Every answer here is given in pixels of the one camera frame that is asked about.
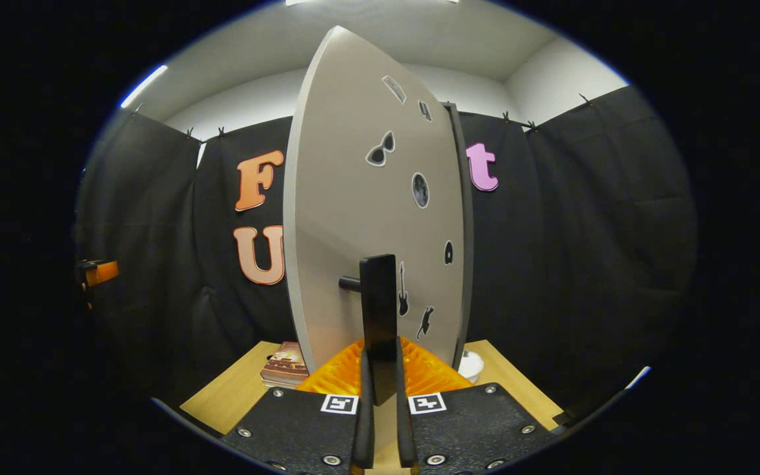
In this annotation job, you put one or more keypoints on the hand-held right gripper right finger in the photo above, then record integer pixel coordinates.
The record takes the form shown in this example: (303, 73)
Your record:
(405, 429)

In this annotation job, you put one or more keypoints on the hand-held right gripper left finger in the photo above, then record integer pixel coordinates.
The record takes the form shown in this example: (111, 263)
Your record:
(363, 422)

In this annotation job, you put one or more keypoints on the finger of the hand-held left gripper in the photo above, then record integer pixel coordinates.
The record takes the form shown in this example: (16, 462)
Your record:
(103, 273)

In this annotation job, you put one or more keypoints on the dark grey cabinet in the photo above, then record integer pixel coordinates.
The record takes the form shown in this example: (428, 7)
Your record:
(468, 231)

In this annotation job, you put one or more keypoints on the beige cabinet door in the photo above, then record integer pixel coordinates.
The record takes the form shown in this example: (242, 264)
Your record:
(340, 198)

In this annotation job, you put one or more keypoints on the white round jar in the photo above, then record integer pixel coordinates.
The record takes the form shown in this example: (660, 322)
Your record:
(471, 366)

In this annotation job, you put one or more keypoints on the brown cover book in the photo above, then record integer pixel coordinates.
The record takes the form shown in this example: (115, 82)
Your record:
(284, 359)

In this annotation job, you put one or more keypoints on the ceiling light panel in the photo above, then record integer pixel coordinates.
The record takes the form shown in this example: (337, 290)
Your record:
(144, 86)
(301, 2)

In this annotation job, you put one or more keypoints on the black backdrop cloth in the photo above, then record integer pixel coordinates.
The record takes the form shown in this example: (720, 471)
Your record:
(584, 264)

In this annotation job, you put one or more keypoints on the row of backdrop clips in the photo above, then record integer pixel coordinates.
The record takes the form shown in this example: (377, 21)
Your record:
(505, 117)

